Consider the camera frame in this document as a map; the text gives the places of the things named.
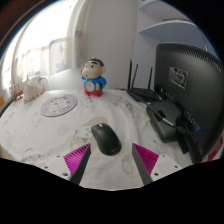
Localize black computer monitor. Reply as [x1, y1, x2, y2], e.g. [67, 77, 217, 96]
[154, 43, 224, 158]

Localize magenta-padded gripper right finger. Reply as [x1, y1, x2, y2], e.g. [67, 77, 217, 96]
[131, 143, 183, 186]

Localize white knitted shell ornament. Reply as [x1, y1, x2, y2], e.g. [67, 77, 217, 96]
[22, 75, 48, 104]

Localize cartoon boy clock figurine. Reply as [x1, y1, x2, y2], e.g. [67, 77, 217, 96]
[80, 57, 108, 98]

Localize black router with antennas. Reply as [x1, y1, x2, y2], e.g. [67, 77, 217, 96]
[126, 59, 163, 103]

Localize white metal rail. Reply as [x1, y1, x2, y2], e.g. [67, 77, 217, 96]
[39, 75, 52, 90]

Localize white wall shelf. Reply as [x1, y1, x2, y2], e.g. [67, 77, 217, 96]
[138, 0, 208, 44]

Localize white star-print curtain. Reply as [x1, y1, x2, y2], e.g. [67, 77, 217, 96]
[9, 0, 85, 93]

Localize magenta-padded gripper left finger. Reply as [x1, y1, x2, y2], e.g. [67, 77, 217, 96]
[43, 143, 92, 186]

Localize white printed tablecloth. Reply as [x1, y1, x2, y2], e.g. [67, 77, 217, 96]
[0, 87, 201, 192]

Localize black computer mouse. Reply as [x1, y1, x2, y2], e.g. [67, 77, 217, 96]
[90, 122, 123, 157]

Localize black monitor cable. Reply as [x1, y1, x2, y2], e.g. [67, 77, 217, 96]
[133, 92, 203, 135]

